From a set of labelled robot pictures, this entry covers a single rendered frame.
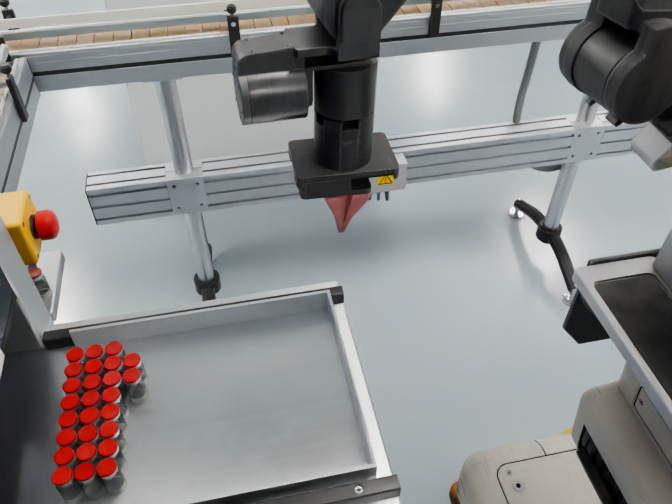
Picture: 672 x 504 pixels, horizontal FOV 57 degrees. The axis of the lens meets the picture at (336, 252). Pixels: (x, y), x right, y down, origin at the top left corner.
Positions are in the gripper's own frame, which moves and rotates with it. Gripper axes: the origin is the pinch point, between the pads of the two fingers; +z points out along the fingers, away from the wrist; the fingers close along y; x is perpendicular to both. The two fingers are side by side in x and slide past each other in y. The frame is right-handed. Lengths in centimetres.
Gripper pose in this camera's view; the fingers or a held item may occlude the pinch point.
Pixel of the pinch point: (340, 222)
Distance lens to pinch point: 68.6
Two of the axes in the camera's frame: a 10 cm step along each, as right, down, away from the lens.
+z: -0.2, 7.2, 7.0
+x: 1.9, 6.8, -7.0
